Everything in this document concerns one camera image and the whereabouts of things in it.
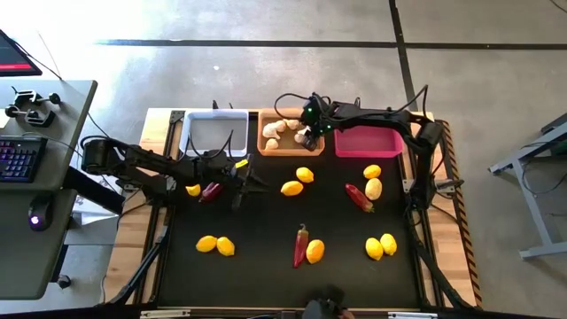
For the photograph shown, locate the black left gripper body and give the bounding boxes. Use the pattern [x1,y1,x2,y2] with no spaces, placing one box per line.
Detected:
[192,153,256,210]

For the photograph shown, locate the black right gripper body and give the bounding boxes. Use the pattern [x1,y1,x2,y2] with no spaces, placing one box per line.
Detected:
[300,93,340,136]

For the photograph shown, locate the dark red pepper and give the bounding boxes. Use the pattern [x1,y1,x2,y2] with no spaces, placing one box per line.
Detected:
[198,181,225,205]

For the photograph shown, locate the pale yellow lemon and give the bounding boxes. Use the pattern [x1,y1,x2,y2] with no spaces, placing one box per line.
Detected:
[364,177,384,201]

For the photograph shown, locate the orange citrus fruit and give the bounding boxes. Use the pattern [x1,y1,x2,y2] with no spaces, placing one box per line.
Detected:
[305,238,326,265]

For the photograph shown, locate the orange plastic basket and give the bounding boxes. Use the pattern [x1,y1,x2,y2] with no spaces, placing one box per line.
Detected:
[256,107,326,158]

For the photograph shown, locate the white plastic basket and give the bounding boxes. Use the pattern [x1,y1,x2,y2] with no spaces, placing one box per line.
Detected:
[179,108,250,159]

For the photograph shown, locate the pink plastic basket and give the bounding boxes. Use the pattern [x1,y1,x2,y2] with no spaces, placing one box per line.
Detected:
[332,125,405,160]

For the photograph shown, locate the red pepper green stem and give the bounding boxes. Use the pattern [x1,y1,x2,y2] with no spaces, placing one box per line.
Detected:
[345,183,376,214]

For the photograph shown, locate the long red chili pepper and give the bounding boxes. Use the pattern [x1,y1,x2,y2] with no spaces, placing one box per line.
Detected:
[292,222,310,269]

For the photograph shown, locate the black table mat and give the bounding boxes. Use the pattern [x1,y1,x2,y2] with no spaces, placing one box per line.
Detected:
[157,110,422,310]

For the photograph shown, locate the white paper sheets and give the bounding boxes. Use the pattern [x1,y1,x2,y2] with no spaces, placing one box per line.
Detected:
[70,164,130,227]

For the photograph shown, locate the person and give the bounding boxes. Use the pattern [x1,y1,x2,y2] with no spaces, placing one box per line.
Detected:
[302,284,355,319]

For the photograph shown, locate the black computer mouse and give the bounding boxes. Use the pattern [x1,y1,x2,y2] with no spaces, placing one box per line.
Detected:
[27,200,54,233]

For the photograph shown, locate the black desk clamp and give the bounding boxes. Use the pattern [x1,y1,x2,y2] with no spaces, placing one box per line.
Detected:
[4,105,58,129]
[9,86,62,110]

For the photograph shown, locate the black backlit keyboard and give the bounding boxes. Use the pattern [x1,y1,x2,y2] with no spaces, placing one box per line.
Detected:
[0,136,49,184]

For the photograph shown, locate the grey side desk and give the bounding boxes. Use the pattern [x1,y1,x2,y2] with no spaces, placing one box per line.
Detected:
[0,79,99,301]

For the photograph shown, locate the yellow black hazard tape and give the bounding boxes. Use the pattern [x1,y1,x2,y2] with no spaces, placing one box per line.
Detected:
[442,121,483,307]

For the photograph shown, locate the dark desk screen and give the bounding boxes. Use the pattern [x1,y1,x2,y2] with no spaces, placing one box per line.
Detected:
[0,28,44,78]

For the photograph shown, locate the grey metal stand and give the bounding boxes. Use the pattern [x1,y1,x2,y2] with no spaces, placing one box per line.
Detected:
[489,113,567,261]

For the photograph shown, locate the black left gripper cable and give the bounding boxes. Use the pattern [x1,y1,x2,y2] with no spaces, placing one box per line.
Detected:
[186,128,235,160]

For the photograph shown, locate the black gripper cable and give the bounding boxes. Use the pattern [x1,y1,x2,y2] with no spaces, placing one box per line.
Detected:
[186,128,235,160]
[273,91,312,121]

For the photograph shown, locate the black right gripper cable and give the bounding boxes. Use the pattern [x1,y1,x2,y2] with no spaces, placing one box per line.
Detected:
[273,91,312,121]

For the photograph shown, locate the black aluminium table frame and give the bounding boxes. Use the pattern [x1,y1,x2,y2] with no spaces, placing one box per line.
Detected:
[132,108,444,311]

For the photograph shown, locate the thick black frame bar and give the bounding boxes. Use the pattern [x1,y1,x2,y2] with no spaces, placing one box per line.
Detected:
[63,167,127,214]

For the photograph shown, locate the silver aluminium bracket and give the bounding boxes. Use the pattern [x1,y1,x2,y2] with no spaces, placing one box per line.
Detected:
[388,311,439,319]
[140,308,191,319]

